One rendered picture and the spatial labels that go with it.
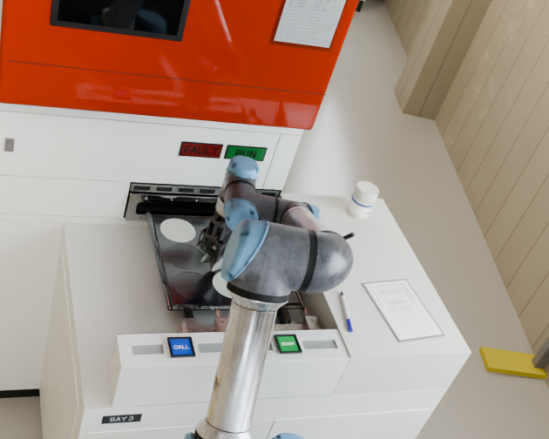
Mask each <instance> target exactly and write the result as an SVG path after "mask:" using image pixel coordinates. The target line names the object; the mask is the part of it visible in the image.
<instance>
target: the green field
mask: <svg viewBox="0 0 549 439"><path fill-rule="evenodd" d="M265 151H266V149H258V148H246V147H235V146H229V147H228V150H227V156H226V158H227V159H231V158H233V157H235V156H245V157H249V158H251V159H253V160H263V157H264V154H265Z"/></svg>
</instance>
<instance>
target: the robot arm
mask: <svg viewBox="0 0 549 439"><path fill-rule="evenodd" d="M259 170H260V167H259V165H258V163H257V162H256V161H255V160H253V159H251V158H249V157H245V156H235V157H233V158H231V159H230V161H229V164H228V167H227V169H226V174H225V177H224V180H223V183H222V186H221V189H220V194H219V197H218V199H217V203H216V206H215V208H216V209H215V212H214V215H213V216H211V218H210V221H209V224H208V227H206V228H204V229H202V230H201V231H200V236H201V235H202V234H204V235H203V238H202V240H201V241H200V236H199V238H198V241H197V245H196V246H199V245H200V248H201V249H202V250H203V251H204V252H206V255H205V256H204V257H203V258H202V259H201V264H204V263H208V262H209V263H210V267H211V271H212V272H214V273H216V272H219V271H220V274H221V277H222V279H224V280H225V281H227V291H228V292H229V294H230V295H231V297H232V302H231V307H230V310H229V315H228V319H227V326H226V330H225V334H224V338H223V342H222V346H221V351H220V358H219V362H218V366H217V370H216V374H215V378H214V382H213V390H212V394H211V398H210V402H209V406H208V410H207V417H205V418H203V419H201V420H200V421H198V422H197V424H196V428H195V431H194V433H193V432H190V433H186V434H185V438H184V439H256V434H255V432H254V431H253V429H252V428H251V424H252V420H253V416H254V409H255V405H256V402H257V397H258V394H259V390H260V385H261V378H262V375H263V371H264V367H265V363H266V359H267V355H268V348H269V344H270V341H271V336H272V333H273V329H274V324H275V318H276V314H277V310H278V308H279V307H281V306H283V305H285V304H286V303H288V299H289V295H290V292H291V291H295V292H301V293H307V294H319V293H323V292H327V291H329V290H331V289H333V288H335V287H337V286H339V285H340V284H341V283H342V282H344V281H345V279H346V278H347V277H348V276H349V273H350V271H351V268H352V266H353V253H352V250H351V247H350V245H349V243H348V242H347V241H346V240H345V239H344V238H343V237H342V236H341V235H340V234H339V233H336V232H334V231H330V230H328V229H327V228H326V227H325V226H324V225H323V224H322V223H321V222H320V210H319V208H318V207H317V206H315V205H311V204H309V203H307V202H299V201H293V200H289V199H281V198H276V197H272V196H267V195H262V194H258V193H256V189H255V183H256V180H257V179H258V177H259V176H258V173H259Z"/></svg>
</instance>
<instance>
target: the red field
mask: <svg viewBox="0 0 549 439"><path fill-rule="evenodd" d="M221 147H222V145H201V144H188V143H183V146H182V149H181V153H180V155H189V156H201V157H215V158H218V157H219V156H220V150H221Z"/></svg>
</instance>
